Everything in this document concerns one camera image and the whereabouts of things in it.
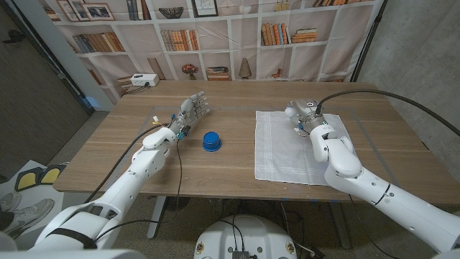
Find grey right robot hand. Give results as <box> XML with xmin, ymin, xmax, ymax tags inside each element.
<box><xmin>284</xmin><ymin>99</ymin><xmax>330</xmax><ymax>136</ymax></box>

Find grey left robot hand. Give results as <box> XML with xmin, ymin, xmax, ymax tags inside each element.
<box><xmin>167</xmin><ymin>91</ymin><xmax>211</xmax><ymax>136</ymax></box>

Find white cloth napkin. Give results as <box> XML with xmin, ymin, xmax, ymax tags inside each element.
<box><xmin>254</xmin><ymin>109</ymin><xmax>357</xmax><ymax>186</ymax></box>

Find blue plastic lid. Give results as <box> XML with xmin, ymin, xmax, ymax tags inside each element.
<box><xmin>201</xmin><ymin>131</ymin><xmax>223</xmax><ymax>153</ymax></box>

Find white power strip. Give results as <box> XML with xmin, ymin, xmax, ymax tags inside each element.
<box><xmin>129</xmin><ymin>73</ymin><xmax>160</xmax><ymax>88</ymax></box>

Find printed bookshelf backdrop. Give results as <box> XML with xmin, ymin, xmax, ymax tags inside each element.
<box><xmin>35</xmin><ymin>0</ymin><xmax>388</xmax><ymax>105</ymax></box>

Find black backdrop stand pole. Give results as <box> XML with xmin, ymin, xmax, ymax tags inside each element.
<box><xmin>350</xmin><ymin>0</ymin><xmax>389</xmax><ymax>83</ymax></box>

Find grey table leg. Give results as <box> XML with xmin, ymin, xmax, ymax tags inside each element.
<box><xmin>147</xmin><ymin>196</ymin><xmax>168</xmax><ymax>240</ymax></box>
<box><xmin>328</xmin><ymin>201</ymin><xmax>353</xmax><ymax>250</ymax></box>

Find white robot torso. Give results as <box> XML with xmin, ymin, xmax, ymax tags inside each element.
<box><xmin>193</xmin><ymin>214</ymin><xmax>298</xmax><ymax>259</ymax></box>

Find yellow black floor pad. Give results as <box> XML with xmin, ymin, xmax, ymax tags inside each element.
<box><xmin>39</xmin><ymin>164</ymin><xmax>68</xmax><ymax>185</ymax></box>
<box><xmin>14</xmin><ymin>167</ymin><xmax>43</xmax><ymax>192</ymax></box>

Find white floor sheet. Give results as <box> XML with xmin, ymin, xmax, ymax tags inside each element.
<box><xmin>0</xmin><ymin>160</ymin><xmax>68</xmax><ymax>249</ymax></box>

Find grey sneaker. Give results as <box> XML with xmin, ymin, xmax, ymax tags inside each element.
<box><xmin>0</xmin><ymin>192</ymin><xmax>22</xmax><ymax>213</ymax></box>
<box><xmin>1</xmin><ymin>198</ymin><xmax>55</xmax><ymax>235</ymax></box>

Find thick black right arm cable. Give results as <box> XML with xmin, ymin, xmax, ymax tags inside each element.
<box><xmin>315</xmin><ymin>88</ymin><xmax>460</xmax><ymax>137</ymax></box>

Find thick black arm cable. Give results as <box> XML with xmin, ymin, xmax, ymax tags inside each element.
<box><xmin>315</xmin><ymin>88</ymin><xmax>460</xmax><ymax>137</ymax></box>
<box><xmin>83</xmin><ymin>123</ymin><xmax>170</xmax><ymax>204</ymax></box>

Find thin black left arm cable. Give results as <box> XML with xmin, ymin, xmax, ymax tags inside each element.
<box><xmin>93</xmin><ymin>136</ymin><xmax>183</xmax><ymax>242</ymax></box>

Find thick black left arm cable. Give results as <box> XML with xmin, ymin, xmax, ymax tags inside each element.
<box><xmin>83</xmin><ymin>123</ymin><xmax>170</xmax><ymax>204</ymax></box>

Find black door handle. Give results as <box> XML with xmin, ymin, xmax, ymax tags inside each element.
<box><xmin>2</xmin><ymin>29</ymin><xmax>26</xmax><ymax>45</ymax></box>

